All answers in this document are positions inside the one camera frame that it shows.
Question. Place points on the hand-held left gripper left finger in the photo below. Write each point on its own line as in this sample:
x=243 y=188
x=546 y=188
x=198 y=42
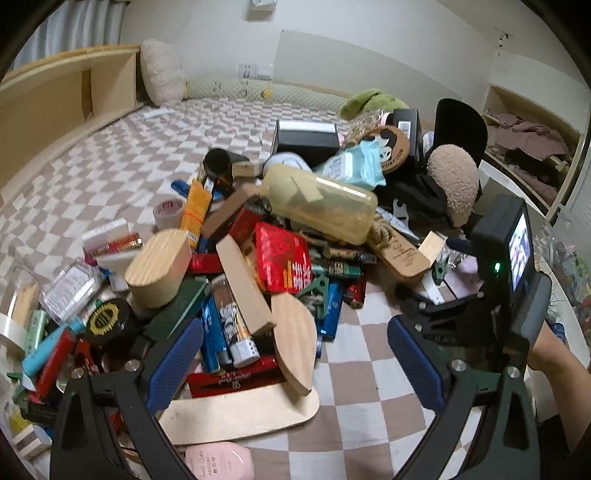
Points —
x=175 y=369

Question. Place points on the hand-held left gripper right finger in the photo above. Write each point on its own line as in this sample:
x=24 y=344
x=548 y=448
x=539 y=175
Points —
x=415 y=364

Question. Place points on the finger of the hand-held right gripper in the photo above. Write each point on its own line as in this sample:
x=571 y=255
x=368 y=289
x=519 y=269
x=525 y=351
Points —
x=457 y=302
x=461 y=332

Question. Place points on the person's right forearm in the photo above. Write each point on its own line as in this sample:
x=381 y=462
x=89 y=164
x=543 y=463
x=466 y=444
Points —
x=558 y=350

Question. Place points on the purple patterned booklet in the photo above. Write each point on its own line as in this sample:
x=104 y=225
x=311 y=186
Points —
x=468 y=270

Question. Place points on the red flat box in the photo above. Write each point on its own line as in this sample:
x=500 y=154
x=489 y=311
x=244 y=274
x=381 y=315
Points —
x=231 y=381

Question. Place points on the dark green box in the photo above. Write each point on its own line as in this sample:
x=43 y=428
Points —
x=178 y=309

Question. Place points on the small wooden block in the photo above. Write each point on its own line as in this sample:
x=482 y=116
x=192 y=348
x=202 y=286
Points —
x=431 y=247

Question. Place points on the engraved wooden tag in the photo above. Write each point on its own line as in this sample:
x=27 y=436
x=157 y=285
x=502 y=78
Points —
x=406 y=258

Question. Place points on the beige fleece hat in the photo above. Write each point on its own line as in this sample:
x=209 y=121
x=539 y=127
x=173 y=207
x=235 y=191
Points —
x=455 y=184

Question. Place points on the long flat wooden board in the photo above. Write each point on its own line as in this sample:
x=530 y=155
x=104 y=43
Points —
x=231 y=417

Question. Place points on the black round lid gold print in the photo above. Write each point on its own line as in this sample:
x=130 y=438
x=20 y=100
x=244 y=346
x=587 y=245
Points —
x=108 y=321

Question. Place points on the black cloth bag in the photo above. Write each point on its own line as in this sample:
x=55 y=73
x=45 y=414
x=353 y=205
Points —
x=415 y=194

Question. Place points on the oval wooden block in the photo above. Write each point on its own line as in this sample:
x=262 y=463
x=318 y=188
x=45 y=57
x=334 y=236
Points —
x=157 y=272

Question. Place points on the pink case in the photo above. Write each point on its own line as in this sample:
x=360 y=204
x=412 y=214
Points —
x=221 y=461

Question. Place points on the open wardrobe shelf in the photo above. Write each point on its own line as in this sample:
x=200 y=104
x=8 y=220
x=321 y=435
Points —
x=531 y=138

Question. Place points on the wooden plank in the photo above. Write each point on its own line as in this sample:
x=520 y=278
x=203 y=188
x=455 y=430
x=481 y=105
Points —
x=244 y=286

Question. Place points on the black chair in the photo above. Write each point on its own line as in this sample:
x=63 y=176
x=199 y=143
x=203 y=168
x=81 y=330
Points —
x=461 y=124

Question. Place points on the leaf-shaped wooden board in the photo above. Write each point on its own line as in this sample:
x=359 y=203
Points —
x=295 y=346

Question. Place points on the teal tube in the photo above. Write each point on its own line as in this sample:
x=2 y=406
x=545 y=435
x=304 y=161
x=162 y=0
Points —
x=44 y=353

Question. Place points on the black labelled box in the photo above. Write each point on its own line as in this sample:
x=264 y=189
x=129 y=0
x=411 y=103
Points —
x=413 y=138

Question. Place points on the clear plastic bottle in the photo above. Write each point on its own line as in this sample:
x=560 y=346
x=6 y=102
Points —
x=69 y=288

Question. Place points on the round cartoon wooden coaster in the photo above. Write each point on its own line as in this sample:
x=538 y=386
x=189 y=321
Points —
x=392 y=147

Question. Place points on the white card box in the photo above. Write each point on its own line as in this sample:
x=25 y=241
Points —
x=104 y=235

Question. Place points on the small clear tape roll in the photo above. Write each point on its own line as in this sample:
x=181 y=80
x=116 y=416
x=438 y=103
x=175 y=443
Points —
x=159 y=217

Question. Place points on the red printed packet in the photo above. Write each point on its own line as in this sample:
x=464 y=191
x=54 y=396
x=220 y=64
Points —
x=281 y=258

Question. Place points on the orange packet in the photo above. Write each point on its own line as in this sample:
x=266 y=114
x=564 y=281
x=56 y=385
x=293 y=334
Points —
x=194 y=212

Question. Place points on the red spray can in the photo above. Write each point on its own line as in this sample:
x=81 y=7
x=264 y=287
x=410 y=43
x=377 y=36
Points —
x=244 y=224

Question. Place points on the light blue wet wipes packet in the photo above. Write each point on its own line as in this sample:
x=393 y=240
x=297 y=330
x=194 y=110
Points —
x=351 y=166

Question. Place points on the brown wooden block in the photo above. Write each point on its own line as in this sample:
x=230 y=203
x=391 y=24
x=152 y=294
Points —
x=226 y=210

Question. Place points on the yellow translucent case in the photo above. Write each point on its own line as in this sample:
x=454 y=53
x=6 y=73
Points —
x=318 y=203

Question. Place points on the large clear tape roll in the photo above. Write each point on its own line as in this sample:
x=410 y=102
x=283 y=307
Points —
x=9 y=330

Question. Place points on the green plush toy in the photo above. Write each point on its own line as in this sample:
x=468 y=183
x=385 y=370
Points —
x=369 y=101

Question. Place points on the black round cup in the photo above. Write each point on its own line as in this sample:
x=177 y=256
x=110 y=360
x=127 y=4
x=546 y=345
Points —
x=214 y=161

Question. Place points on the black box white lid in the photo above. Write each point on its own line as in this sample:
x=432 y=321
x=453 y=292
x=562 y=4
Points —
x=304 y=141

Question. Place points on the white round dish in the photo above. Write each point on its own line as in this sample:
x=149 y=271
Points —
x=288 y=161

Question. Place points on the checkered blanket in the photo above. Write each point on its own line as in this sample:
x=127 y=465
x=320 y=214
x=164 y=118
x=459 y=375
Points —
x=115 y=157

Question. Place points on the pale quilted bed bumper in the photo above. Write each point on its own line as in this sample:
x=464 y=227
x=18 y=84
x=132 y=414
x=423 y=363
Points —
x=231 y=87

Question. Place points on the wooden headboard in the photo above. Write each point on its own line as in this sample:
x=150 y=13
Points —
x=46 y=106

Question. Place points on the beige fluffy pillow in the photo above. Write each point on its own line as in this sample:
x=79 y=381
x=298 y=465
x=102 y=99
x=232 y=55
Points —
x=161 y=74

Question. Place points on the grey curtain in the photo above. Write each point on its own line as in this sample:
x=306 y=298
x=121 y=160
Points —
x=60 y=27

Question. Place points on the white wall switch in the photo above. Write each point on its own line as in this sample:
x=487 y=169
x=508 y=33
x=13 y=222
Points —
x=256 y=71

